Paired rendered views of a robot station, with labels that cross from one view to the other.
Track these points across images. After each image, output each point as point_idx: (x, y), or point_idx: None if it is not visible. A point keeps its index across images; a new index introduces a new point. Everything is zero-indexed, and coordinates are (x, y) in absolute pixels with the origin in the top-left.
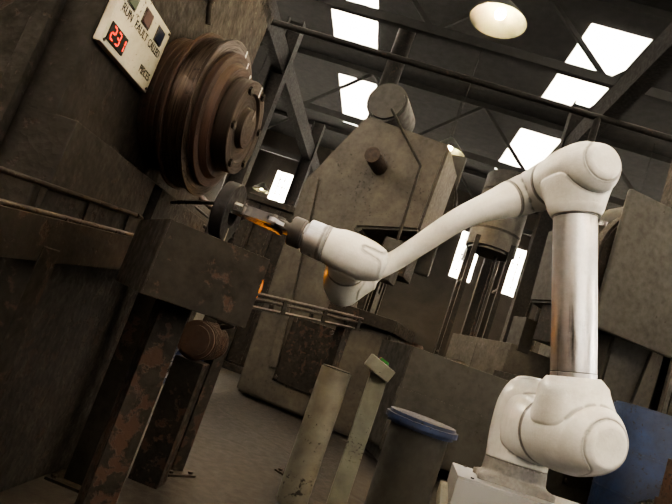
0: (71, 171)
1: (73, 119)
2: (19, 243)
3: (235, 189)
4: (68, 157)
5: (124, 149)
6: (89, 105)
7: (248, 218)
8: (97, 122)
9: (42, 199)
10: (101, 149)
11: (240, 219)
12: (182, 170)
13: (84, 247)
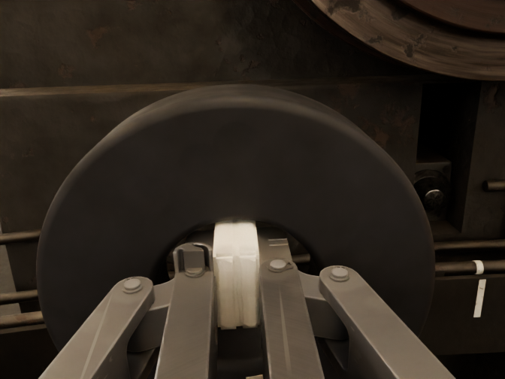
0: (40, 191)
1: (54, 74)
2: None
3: (65, 182)
4: (6, 171)
5: (286, 44)
6: (78, 22)
7: (263, 358)
8: (134, 40)
9: (9, 261)
10: (99, 111)
11: (417, 285)
12: (369, 42)
13: (10, 373)
